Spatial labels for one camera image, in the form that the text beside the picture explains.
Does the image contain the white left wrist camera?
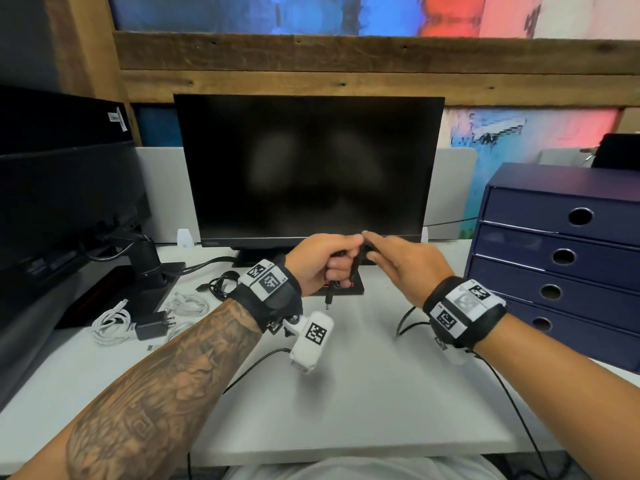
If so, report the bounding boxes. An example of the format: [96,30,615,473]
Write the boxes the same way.
[289,310,335,375]

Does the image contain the person's left hand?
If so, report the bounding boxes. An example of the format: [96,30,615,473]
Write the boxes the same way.
[283,233,365,298]

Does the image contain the black charger plug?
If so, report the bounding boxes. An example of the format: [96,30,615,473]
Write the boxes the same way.
[135,310,177,341]

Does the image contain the navy blue drawer unit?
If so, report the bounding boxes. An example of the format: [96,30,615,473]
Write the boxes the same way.
[463,162,640,373]

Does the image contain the black monitor power cable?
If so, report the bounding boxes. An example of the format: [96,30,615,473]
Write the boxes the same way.
[79,233,151,264]

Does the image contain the person's left forearm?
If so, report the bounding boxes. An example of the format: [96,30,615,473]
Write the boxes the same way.
[9,299,263,480]

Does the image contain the black monitor link cable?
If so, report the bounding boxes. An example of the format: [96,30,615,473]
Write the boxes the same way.
[179,255,239,275]

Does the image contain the white cable with black charger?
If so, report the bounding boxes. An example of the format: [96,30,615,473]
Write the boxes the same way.
[91,299,136,348]

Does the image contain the black computer monitor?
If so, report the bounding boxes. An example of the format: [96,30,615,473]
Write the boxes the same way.
[173,93,446,251]

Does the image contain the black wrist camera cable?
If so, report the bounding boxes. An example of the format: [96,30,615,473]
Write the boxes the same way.
[472,352,556,480]
[187,347,292,480]

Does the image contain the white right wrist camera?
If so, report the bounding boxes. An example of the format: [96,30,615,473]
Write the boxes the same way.
[433,334,473,365]

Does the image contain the black monitor arm base plate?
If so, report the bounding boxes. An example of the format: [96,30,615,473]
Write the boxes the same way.
[55,262,187,329]

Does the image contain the long black cable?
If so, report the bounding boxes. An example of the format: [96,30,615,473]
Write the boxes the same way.
[322,242,431,338]

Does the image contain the black left wrist strap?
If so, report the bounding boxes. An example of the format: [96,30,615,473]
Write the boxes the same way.
[231,254,305,335]

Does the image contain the black wrist strap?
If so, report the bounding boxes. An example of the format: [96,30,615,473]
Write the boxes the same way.
[422,275,509,351]
[231,254,305,335]

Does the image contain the person's right forearm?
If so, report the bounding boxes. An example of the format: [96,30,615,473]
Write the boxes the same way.
[487,314,640,480]

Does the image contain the person's right hand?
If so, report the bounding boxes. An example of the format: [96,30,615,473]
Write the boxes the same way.
[361,230,456,311]

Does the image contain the person's white shirt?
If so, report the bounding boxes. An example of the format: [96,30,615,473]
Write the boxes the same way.
[225,454,509,480]

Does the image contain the white background table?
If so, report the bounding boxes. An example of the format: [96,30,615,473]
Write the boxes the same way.
[537,147,596,168]

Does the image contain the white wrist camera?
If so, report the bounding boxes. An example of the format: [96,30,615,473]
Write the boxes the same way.
[289,310,335,375]
[433,334,473,365]

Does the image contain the small black cable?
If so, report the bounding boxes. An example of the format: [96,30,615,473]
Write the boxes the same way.
[195,271,241,301]

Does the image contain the black right wrist strap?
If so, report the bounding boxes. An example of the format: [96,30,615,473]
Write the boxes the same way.
[422,275,509,351]

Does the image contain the white partition panel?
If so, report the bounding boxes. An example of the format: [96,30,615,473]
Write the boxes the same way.
[135,147,202,245]
[423,147,479,241]

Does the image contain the black panel with white sticker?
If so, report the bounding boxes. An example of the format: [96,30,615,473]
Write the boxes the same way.
[0,84,133,155]

